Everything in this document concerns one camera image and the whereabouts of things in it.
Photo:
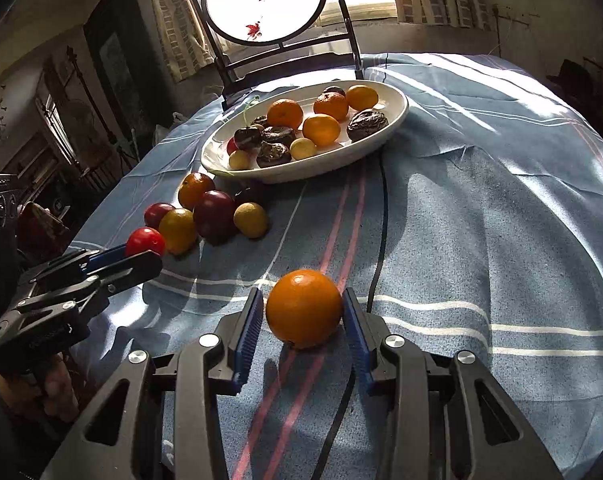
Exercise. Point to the large mandarin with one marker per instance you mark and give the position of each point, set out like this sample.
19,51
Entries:
332,104

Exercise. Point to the dark round fruit plate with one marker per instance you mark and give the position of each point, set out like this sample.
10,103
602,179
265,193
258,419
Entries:
334,89

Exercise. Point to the blue striped tablecloth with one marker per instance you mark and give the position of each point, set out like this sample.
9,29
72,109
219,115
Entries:
478,226

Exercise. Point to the left striped curtain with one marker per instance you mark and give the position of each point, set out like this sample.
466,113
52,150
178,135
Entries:
185,46

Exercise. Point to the small yellow longan front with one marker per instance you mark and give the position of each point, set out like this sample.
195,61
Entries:
303,148

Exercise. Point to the red cherry tomato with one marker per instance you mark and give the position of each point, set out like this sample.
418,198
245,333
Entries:
144,239

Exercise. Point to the dark red plum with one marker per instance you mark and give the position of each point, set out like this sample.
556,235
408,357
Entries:
214,216

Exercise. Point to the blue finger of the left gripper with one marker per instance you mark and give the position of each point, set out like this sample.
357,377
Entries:
104,258

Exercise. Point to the dark framed wall picture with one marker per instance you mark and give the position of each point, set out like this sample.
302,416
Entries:
129,71

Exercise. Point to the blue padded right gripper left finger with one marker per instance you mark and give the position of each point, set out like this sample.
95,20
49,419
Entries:
215,364

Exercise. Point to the wrinkled dark passion fruit large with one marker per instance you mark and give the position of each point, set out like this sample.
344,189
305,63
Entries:
365,123

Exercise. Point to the yellow orange left pile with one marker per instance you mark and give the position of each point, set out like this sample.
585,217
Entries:
179,232

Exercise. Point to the red plum left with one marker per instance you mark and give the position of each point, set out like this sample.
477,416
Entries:
155,213

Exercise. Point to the small yellow longan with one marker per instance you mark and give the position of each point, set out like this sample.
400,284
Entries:
240,160
303,148

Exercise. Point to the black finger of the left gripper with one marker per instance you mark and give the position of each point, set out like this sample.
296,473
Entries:
108,281

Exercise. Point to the small yellow fruit rear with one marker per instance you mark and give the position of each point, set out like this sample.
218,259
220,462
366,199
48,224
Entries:
251,220

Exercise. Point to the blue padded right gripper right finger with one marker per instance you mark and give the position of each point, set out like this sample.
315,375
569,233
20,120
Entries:
390,366

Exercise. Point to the dark cherry with stem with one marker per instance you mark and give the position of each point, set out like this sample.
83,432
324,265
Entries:
247,138

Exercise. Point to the large smooth orange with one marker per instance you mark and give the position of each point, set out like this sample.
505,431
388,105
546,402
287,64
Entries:
303,309

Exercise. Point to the person's left hand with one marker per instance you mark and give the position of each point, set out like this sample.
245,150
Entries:
53,393

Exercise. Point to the white oval plate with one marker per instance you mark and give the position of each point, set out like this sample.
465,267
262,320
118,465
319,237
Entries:
343,152

